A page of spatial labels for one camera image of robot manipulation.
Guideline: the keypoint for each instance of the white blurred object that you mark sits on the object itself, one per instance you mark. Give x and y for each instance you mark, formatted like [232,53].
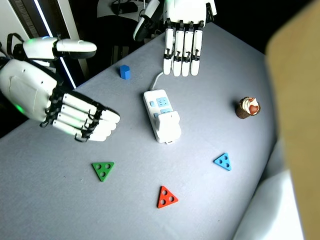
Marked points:
[270,212]

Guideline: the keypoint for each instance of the green triangle with holes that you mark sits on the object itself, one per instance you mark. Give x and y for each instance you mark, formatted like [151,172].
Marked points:
[102,173]

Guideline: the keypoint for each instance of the blue triangle with holes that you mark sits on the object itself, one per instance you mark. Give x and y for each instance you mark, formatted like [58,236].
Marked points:
[223,162]

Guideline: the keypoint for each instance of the white plug-in charger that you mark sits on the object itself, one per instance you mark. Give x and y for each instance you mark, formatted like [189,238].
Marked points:
[168,127]

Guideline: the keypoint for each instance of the tan blurred panel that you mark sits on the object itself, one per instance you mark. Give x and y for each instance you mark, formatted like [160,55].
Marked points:
[300,100]

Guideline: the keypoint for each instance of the white power strip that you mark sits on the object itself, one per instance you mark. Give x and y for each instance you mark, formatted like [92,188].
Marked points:
[150,96]

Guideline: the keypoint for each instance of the grey table cloth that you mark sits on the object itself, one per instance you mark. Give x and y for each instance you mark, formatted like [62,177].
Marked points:
[125,212]

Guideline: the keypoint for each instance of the brown toy cupcake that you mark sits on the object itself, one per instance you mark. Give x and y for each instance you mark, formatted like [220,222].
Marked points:
[246,108]

